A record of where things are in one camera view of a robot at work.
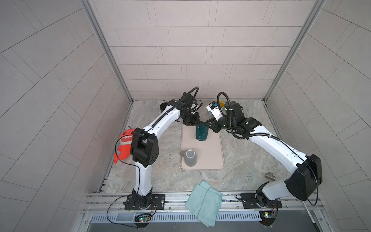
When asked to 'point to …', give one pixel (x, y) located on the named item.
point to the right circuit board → (268, 217)
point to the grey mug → (191, 159)
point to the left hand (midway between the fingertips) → (202, 122)
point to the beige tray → (209, 152)
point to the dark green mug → (202, 130)
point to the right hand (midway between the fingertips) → (205, 122)
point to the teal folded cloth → (204, 203)
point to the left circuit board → (143, 218)
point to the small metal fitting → (269, 175)
